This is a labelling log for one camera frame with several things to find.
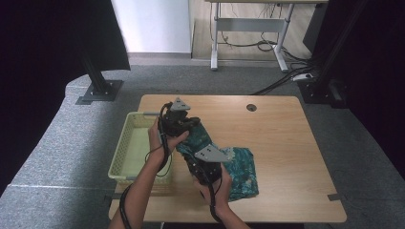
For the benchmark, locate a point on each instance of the person's right hand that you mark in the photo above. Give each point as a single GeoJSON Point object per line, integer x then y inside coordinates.
{"type": "Point", "coordinates": [224, 191]}

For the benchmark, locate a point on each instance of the black metal stand with base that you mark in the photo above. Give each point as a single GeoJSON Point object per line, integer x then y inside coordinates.
{"type": "Point", "coordinates": [100, 87]}
{"type": "Point", "coordinates": [321, 89]}

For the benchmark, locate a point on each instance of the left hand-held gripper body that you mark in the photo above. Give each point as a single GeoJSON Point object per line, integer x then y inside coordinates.
{"type": "Point", "coordinates": [173, 122]}

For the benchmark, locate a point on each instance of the pale green plastic basket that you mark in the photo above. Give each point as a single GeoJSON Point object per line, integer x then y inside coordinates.
{"type": "Point", "coordinates": [137, 149]}

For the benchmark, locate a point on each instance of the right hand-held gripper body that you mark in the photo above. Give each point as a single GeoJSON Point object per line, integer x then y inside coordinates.
{"type": "Point", "coordinates": [208, 165]}

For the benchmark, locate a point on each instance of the black curtain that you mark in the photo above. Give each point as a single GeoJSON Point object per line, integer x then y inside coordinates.
{"type": "Point", "coordinates": [47, 47]}

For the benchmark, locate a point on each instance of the person's left hand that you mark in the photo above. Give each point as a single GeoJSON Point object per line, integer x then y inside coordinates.
{"type": "Point", "coordinates": [154, 143]}

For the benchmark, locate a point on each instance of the dark curtain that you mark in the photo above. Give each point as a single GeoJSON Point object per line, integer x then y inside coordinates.
{"type": "Point", "coordinates": [382, 63]}

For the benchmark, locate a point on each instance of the teal floral shirt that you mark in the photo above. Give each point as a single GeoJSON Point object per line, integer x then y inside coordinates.
{"type": "Point", "coordinates": [242, 171]}

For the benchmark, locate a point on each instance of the white panel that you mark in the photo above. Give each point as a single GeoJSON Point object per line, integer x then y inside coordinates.
{"type": "Point", "coordinates": [153, 25]}

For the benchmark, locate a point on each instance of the grey tape piece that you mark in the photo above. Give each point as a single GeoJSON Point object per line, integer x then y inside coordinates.
{"type": "Point", "coordinates": [114, 196]}
{"type": "Point", "coordinates": [334, 197]}

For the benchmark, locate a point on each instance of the white power strip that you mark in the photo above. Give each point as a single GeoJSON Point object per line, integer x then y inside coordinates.
{"type": "Point", "coordinates": [302, 76]}

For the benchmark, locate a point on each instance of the white-legged desk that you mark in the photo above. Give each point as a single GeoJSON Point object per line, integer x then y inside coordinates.
{"type": "Point", "coordinates": [250, 24]}

